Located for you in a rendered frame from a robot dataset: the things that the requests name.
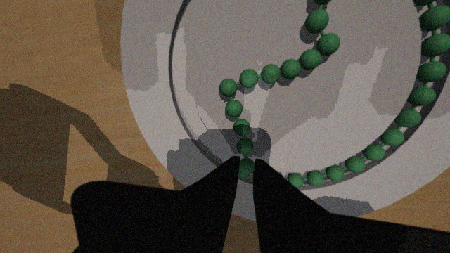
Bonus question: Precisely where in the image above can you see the grey round bead board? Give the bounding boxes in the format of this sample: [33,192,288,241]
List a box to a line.
[120,0,450,217]

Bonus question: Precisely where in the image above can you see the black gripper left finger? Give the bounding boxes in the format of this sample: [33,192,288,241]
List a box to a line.
[70,156,240,253]

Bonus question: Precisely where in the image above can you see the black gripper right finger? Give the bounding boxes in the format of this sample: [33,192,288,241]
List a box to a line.
[253,159,450,253]

